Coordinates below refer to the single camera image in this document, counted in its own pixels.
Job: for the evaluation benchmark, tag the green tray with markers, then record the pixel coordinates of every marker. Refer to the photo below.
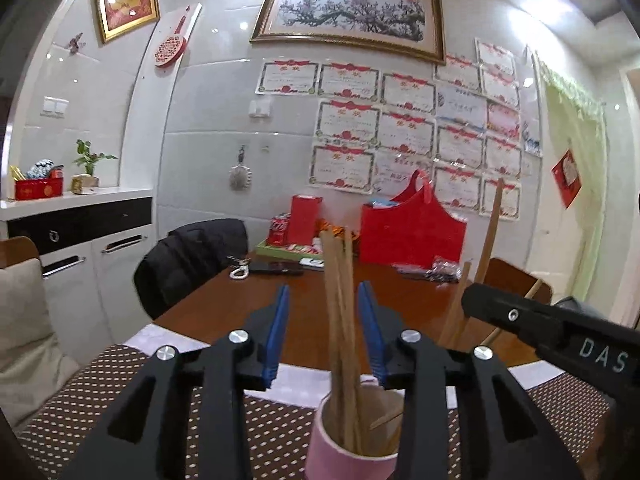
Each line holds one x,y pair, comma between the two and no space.
285,252

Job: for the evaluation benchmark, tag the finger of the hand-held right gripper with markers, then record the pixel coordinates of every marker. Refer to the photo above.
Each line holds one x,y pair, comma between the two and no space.
500,310

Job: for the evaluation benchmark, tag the white light switch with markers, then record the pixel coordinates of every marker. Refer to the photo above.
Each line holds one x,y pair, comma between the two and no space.
55,106

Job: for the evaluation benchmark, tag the white wall socket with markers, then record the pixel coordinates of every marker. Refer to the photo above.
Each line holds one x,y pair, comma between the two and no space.
260,109

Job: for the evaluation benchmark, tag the green curtain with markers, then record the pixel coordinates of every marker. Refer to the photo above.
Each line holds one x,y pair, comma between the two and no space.
575,125

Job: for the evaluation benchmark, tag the bundle of wooden chopsticks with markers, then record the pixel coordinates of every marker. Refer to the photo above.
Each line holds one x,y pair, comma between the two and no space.
337,310

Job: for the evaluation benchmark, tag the red box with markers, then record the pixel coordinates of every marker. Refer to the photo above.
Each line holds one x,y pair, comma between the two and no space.
306,220

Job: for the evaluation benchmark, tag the brown wooden chair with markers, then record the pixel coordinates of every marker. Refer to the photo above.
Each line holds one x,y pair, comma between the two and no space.
515,280

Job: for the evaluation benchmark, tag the red diamond door decoration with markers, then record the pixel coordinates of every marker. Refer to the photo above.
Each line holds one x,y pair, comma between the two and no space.
567,177

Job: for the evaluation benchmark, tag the black jacket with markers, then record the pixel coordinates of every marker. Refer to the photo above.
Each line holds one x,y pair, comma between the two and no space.
190,260

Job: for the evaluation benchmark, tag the black phone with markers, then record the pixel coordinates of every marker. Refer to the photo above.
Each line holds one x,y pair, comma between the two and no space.
275,267

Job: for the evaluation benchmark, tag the long wooden chopstick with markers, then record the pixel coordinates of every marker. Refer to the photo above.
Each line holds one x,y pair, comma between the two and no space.
492,220
457,305
534,288

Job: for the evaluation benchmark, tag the brown polka dot placemat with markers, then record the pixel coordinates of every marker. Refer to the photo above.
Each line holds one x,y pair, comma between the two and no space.
280,435

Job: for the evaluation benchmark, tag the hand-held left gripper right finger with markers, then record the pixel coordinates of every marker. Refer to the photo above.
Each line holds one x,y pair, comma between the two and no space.
372,335

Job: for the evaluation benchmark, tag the round red wall ornament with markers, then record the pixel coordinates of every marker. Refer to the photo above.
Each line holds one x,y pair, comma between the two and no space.
170,50

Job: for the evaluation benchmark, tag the blue white snack bag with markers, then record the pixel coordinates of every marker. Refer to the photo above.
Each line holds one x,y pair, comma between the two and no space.
42,169

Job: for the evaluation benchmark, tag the gold framed red picture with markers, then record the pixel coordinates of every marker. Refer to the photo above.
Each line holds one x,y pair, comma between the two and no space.
127,0

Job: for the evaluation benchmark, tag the butterfly wall sticker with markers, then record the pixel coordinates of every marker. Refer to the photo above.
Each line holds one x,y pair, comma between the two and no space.
75,42

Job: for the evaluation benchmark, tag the grey jacket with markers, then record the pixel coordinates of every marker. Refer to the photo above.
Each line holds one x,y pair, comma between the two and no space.
572,302

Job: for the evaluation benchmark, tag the framed blossom painting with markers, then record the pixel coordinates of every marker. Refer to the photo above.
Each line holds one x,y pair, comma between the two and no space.
350,15

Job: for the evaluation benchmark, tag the group of award certificates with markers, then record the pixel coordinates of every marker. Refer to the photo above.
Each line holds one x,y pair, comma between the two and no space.
400,130

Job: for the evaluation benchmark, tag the wooden chair with beige cushion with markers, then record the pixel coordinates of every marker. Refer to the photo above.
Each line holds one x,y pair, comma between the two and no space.
25,340

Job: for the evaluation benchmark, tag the pink cup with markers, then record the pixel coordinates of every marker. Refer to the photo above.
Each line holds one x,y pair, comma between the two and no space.
335,467

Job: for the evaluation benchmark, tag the dark flat packet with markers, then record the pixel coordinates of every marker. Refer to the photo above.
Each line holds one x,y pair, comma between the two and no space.
415,273

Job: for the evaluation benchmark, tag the white and black sideboard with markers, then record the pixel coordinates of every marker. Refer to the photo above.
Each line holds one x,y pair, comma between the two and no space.
75,225

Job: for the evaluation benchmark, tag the red tin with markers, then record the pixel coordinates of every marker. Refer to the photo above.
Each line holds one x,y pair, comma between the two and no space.
40,190

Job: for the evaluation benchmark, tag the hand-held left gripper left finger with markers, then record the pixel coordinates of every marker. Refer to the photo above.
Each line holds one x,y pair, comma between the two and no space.
277,340

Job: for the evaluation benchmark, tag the hanging beaded ornament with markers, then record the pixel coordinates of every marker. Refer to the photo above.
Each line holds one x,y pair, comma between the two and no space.
239,177

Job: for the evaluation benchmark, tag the white table runner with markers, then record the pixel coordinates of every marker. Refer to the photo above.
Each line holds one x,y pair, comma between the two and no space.
310,380

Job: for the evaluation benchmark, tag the red basket bag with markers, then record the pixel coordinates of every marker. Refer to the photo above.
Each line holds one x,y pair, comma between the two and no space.
415,235

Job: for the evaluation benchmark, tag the yellow packet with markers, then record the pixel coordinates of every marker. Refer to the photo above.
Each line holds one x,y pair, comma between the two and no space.
17,173

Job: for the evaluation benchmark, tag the clear bag of sweets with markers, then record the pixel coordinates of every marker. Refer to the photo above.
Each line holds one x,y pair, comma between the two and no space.
445,270

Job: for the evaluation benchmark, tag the orange snack packets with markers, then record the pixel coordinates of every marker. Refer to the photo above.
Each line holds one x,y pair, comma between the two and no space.
345,232

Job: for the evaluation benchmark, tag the red cola can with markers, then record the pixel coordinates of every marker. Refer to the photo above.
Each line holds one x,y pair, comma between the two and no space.
279,230

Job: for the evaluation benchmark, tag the potted green plant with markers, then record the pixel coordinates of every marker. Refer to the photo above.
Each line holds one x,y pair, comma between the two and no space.
90,165

